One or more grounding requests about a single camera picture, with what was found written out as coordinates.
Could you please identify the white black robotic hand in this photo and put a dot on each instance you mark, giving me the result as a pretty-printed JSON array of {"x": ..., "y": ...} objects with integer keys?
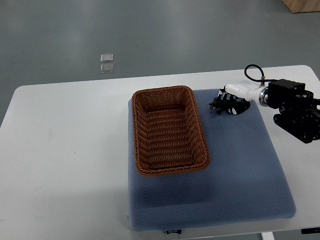
[{"x": 244, "y": 92}]

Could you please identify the dark toy crocodile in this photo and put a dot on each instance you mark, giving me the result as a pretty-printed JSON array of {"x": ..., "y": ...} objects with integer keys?
[{"x": 221, "y": 105}]

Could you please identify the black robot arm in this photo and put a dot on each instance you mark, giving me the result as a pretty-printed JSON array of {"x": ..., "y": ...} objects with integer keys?
[{"x": 298, "y": 109}]

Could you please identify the brown wicker basket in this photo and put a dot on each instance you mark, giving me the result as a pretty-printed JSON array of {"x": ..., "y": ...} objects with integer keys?
[{"x": 168, "y": 136}]

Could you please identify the blue quilted mat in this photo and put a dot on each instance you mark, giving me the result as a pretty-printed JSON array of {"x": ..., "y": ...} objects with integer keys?
[{"x": 244, "y": 181}]

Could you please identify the wooden box corner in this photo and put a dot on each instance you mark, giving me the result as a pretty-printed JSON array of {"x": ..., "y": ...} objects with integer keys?
[{"x": 302, "y": 6}]

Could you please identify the upper metal floor plate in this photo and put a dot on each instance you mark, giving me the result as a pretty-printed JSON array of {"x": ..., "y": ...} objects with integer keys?
[{"x": 106, "y": 57}]

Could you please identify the black table control panel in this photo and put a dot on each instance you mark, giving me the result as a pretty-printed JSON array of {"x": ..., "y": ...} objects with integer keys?
[{"x": 314, "y": 230}]

